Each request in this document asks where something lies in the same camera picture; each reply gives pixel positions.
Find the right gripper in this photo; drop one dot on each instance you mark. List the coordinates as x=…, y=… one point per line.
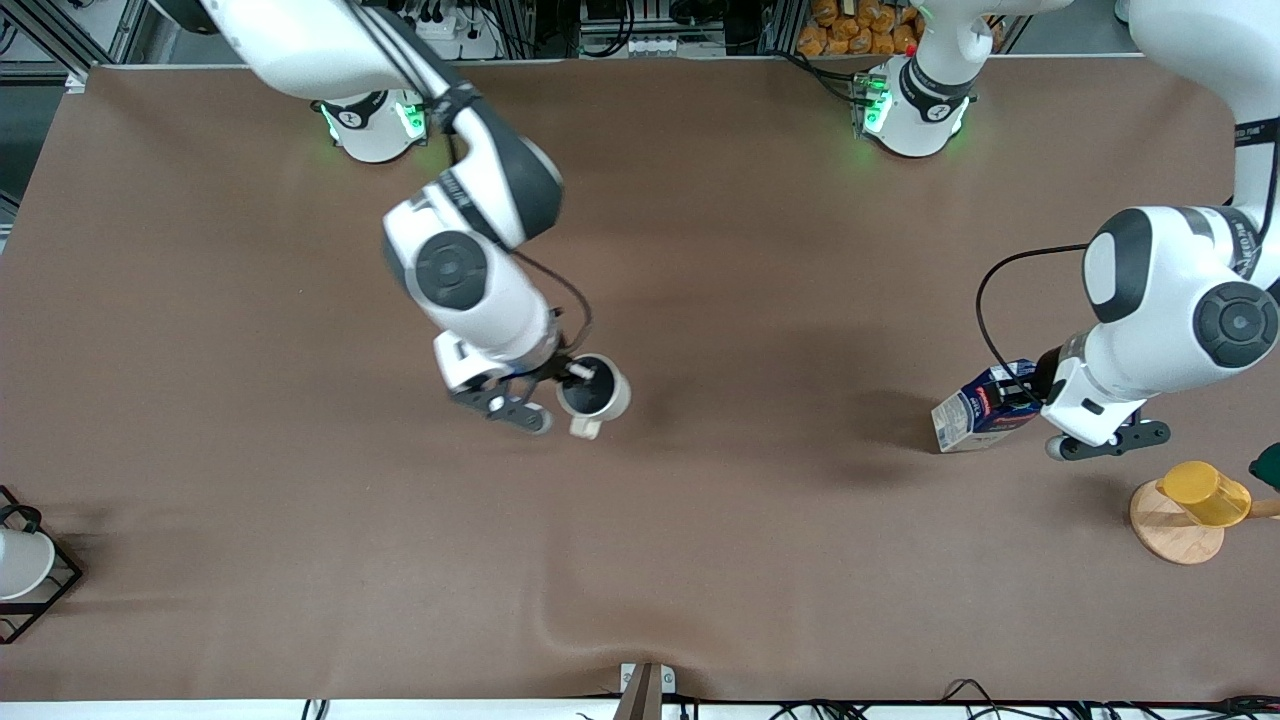
x=556, y=361

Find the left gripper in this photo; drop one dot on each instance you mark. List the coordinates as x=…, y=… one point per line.
x=1047, y=371

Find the beige ceramic mug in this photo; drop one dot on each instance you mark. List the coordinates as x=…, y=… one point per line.
x=612, y=402

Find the blue white milk carton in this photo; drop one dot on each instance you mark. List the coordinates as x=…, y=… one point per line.
x=957, y=420

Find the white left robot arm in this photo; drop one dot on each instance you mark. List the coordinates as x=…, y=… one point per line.
x=1180, y=310

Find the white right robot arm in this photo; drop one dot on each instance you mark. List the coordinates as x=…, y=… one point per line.
x=470, y=270

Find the round wooden cup stand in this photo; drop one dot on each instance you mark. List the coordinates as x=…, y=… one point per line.
x=1170, y=535

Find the yellow plastic cup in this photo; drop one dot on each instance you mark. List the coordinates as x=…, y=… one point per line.
x=1205, y=493

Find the dark green cup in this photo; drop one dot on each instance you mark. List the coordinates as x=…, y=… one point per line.
x=1268, y=467

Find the white cup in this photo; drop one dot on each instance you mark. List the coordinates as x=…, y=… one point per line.
x=20, y=565

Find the brown table cover sheet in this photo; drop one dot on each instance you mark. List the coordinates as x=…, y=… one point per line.
x=760, y=300

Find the white socket strip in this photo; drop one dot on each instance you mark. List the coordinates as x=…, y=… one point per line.
x=650, y=46

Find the white power strip with plugs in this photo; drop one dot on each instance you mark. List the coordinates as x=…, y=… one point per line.
x=450, y=38

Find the aluminium frame profile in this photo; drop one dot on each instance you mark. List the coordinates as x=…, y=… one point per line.
x=105, y=35

